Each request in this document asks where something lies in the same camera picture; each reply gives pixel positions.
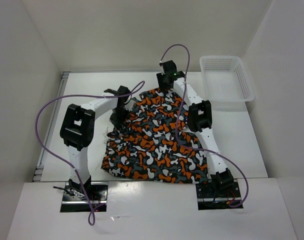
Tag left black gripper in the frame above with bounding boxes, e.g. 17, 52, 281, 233
109, 106, 131, 131

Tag orange camouflage shorts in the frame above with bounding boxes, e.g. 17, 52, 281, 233
101, 88, 208, 184

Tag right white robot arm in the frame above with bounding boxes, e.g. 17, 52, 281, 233
156, 60, 234, 197

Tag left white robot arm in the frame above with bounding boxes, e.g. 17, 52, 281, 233
59, 86, 130, 200

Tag white plastic basket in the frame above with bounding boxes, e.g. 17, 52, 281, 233
199, 55, 255, 110

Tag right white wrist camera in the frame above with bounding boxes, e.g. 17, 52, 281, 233
159, 61, 167, 74

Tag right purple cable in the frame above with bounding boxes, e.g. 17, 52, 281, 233
159, 44, 249, 209

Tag purple cable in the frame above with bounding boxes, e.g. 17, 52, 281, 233
34, 80, 146, 226
159, 44, 249, 209

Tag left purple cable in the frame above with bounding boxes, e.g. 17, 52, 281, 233
34, 80, 146, 226

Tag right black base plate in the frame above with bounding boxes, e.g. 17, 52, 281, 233
195, 180, 242, 211

